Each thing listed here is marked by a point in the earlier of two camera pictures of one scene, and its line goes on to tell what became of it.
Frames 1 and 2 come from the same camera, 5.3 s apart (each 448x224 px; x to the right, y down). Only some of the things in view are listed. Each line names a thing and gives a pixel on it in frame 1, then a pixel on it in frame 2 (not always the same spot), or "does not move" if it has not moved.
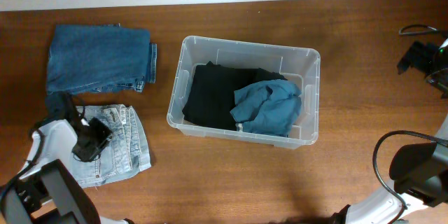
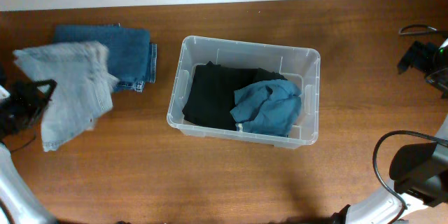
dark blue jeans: x=100 y=58 does not move
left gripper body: x=62 y=105 to x=26 y=101
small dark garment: x=260 y=75 does not move
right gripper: x=416 y=56 does not move
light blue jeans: x=128 y=152 to x=85 y=91
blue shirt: x=269 y=108 does not move
